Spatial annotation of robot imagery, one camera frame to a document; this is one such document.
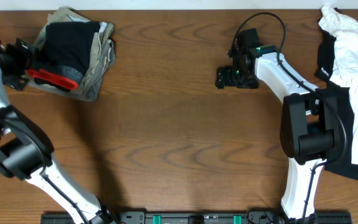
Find black leggings with red waistband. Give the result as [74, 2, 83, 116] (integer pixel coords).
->
[27, 22, 100, 92]

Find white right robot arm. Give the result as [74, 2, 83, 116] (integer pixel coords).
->
[216, 43, 350, 223]

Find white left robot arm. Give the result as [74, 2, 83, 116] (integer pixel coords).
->
[0, 46, 119, 223]

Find black garment under right arm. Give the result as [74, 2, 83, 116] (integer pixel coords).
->
[314, 29, 358, 185]

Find folded khaki trousers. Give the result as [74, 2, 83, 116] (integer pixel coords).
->
[27, 7, 116, 101]

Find folded grey trousers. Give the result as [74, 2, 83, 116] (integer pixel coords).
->
[29, 38, 116, 101]

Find white crumpled cloth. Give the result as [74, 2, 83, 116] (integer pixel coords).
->
[318, 4, 358, 165]

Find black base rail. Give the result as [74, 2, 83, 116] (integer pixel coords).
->
[40, 210, 353, 224]

